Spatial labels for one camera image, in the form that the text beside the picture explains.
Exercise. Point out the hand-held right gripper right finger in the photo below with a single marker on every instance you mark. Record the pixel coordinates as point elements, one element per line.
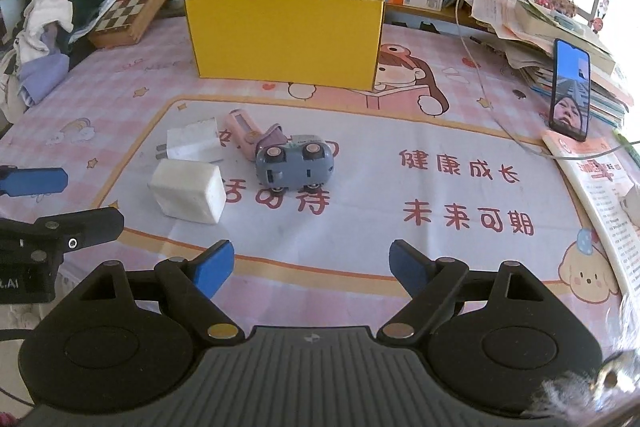
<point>407,269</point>

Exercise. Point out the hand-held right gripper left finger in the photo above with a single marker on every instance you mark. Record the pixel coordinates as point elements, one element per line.
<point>215,272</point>

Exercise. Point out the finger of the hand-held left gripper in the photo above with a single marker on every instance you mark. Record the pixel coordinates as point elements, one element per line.
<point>40,181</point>
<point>90,222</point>

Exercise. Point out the white rounded block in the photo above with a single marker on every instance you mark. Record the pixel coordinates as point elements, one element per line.
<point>185,189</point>

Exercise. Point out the white charger with prongs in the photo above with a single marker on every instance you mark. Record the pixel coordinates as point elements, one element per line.
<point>192,142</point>

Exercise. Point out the grey-blue toy car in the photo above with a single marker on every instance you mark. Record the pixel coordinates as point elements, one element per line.
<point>295,167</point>

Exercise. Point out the pink small device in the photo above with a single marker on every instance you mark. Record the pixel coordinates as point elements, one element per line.
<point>239,127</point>

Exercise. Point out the yellow cardboard box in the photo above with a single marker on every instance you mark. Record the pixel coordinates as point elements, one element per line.
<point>280,42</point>

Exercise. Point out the pink checkered tablecloth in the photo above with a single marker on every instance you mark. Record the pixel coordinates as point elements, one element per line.
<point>450,117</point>

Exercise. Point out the pile of clothes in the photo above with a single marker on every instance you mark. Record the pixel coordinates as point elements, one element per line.
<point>45,22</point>

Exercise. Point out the white orange booklet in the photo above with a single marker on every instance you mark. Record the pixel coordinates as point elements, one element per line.
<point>595,187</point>

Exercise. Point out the wooden chessboard case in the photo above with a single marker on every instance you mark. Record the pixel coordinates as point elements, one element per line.
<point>140,2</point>

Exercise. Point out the black smartphone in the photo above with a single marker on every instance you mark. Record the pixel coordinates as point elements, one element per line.
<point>570,77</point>

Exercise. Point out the stack of papers and books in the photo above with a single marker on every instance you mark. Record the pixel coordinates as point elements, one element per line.
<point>540,27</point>

